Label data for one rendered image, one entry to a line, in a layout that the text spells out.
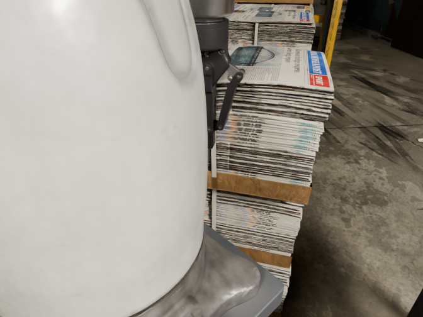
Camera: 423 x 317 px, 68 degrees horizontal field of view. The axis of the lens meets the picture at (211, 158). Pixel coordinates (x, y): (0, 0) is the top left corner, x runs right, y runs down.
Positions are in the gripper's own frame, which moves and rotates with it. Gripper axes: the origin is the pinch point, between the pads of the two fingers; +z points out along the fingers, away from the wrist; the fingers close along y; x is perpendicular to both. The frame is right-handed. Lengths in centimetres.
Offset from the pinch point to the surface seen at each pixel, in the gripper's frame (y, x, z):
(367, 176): -72, -150, 96
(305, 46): -16, -66, -4
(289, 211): -16.4, -7.9, 17.6
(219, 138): -1.7, -4.7, 0.6
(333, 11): -33, -178, -2
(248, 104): -6.7, -4.9, -6.5
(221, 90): -1.8, -4.9, -8.3
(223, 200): -2.1, -8.4, 18.2
